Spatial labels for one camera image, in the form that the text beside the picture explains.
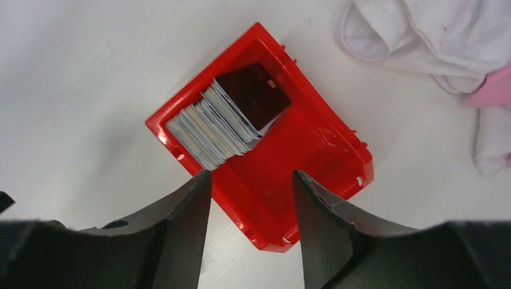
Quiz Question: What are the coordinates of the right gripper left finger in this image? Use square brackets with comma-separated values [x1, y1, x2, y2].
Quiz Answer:
[72, 170, 212, 288]

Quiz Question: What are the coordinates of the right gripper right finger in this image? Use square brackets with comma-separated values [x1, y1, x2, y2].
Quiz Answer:
[292, 170, 416, 288]

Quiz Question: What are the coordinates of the red plastic bin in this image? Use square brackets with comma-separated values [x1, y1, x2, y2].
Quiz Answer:
[145, 23, 374, 253]

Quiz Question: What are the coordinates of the stack of cards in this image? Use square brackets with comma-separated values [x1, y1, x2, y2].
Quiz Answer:
[165, 81, 262, 170]

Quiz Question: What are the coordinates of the pink cloth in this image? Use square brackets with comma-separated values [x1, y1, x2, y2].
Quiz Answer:
[464, 64, 510, 108]

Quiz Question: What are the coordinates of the white cloth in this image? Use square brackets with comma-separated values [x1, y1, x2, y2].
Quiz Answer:
[338, 1, 510, 176]

